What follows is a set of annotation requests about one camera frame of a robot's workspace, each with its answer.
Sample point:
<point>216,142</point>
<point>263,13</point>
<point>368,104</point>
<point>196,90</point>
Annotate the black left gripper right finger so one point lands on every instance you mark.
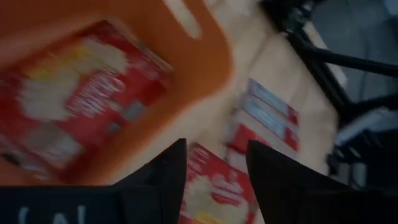
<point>273,183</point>

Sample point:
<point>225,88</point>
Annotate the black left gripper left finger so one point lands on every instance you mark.
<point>155,193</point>

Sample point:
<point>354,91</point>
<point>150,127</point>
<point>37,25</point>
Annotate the orange plastic basket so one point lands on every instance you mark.
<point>199,71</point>

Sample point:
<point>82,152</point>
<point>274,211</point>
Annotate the black aluminium table frame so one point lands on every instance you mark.
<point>323,62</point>

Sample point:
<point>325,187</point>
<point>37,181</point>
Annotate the red popcorn bag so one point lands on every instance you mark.
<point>214,189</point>
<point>267,118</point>
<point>87,102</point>

